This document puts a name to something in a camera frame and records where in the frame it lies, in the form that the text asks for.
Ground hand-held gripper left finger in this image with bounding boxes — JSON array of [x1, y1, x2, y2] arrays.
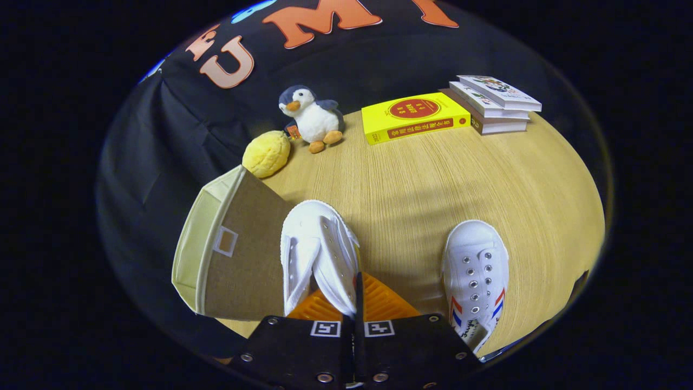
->
[[227, 271, 358, 390]]

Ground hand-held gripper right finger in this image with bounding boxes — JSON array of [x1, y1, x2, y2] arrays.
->
[[355, 271, 483, 390]]

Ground white canvas shoe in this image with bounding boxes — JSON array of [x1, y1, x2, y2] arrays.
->
[[441, 219, 510, 355], [280, 199, 362, 319]]

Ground beige fabric storage box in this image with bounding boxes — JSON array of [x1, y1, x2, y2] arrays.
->
[[172, 165, 296, 321]]

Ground yellow bun plush toy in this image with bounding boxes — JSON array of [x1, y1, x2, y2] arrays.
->
[[241, 131, 291, 179]]

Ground penguin plush toy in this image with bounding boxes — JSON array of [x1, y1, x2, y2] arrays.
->
[[278, 85, 345, 154]]

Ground yellow book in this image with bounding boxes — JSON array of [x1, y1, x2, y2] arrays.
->
[[361, 92, 472, 146]]

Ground white book green print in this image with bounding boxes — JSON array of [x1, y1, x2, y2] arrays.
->
[[448, 81, 531, 121]]

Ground white book colourful cover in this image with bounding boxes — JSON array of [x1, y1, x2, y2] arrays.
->
[[456, 75, 542, 113]]

